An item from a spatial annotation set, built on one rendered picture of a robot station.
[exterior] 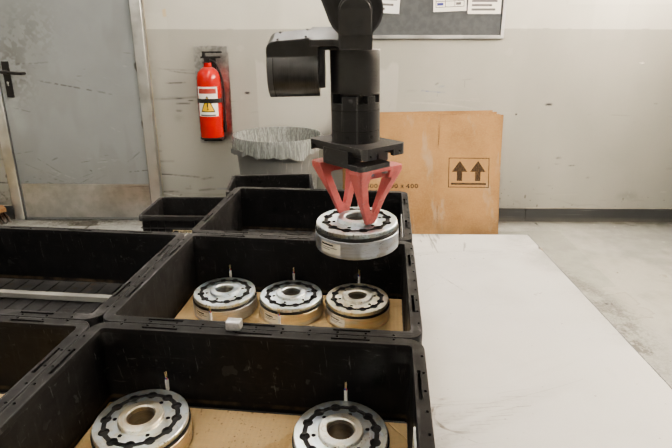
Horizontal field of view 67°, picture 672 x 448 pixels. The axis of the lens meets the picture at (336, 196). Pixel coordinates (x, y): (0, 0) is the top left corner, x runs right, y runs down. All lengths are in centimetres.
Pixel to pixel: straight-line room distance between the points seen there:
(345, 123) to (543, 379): 61
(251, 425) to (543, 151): 336
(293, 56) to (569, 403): 70
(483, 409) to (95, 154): 341
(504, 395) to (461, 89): 283
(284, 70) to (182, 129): 315
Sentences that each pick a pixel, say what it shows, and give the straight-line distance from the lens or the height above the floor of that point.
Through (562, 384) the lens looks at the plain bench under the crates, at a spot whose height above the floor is 70.
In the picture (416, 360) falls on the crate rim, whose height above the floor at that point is 93.
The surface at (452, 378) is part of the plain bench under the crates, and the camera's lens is 96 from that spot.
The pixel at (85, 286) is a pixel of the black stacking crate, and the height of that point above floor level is 83.
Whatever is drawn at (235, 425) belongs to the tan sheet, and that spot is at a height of 83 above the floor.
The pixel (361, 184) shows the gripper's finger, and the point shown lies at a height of 111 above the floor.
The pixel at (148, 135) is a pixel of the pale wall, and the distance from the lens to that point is 375.
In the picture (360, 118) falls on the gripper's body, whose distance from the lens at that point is 58.
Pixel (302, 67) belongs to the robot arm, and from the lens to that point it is 57.
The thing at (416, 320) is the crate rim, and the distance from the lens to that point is 65.
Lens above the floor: 126
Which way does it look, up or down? 17 degrees down
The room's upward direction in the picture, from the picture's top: straight up
